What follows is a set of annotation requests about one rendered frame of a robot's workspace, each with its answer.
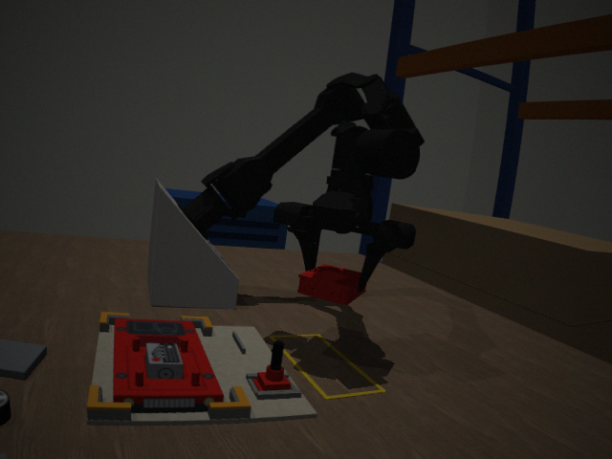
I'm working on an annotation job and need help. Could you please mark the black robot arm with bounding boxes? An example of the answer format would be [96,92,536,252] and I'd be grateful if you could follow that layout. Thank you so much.
[177,73,424,240]

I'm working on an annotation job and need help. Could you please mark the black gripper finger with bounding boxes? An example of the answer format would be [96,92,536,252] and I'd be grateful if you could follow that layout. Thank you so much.
[287,227,321,272]
[358,242,397,292]

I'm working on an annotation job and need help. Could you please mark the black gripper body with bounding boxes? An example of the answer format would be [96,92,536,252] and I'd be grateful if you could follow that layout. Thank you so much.
[273,168,416,250]

